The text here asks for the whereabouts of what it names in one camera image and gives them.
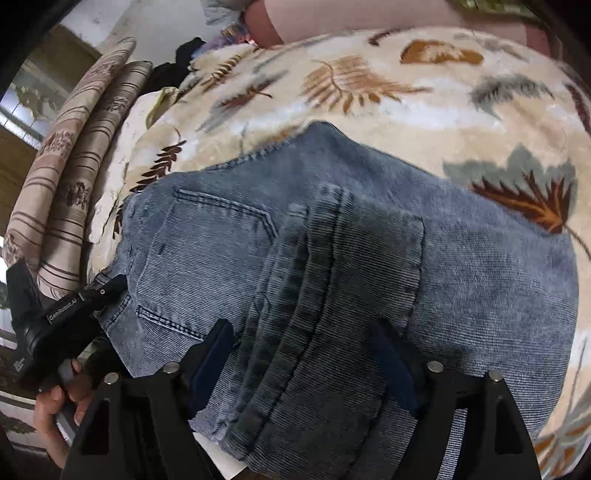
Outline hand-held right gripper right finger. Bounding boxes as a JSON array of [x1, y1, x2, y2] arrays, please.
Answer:
[[369, 323, 542, 480]]

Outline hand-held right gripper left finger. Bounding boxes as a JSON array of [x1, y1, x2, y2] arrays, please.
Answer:
[[65, 318, 235, 480]]

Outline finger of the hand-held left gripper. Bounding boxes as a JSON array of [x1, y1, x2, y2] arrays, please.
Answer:
[[78, 274, 128, 308]]

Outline blue denim pants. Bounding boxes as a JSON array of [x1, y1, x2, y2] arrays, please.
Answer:
[[95, 120, 580, 480]]

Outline person's left hand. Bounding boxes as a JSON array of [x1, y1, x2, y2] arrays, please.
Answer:
[[34, 360, 93, 469]]

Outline cream cloth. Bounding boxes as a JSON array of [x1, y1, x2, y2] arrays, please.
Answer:
[[90, 90, 181, 243]]

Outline patterned glass door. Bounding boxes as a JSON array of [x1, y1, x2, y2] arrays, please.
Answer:
[[0, 60, 100, 153]]

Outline black cloth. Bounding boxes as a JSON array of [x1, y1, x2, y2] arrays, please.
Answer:
[[148, 39, 206, 88]]

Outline leaf-print fleece blanket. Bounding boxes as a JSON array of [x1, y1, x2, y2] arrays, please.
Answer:
[[88, 25, 591, 480]]

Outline small colourful packet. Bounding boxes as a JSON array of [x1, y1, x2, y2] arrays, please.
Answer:
[[222, 23, 259, 47]]

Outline pink bolster pillow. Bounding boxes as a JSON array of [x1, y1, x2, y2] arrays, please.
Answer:
[[245, 0, 555, 49]]

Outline green patterned quilt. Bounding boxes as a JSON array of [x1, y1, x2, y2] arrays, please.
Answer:
[[445, 0, 541, 17]]

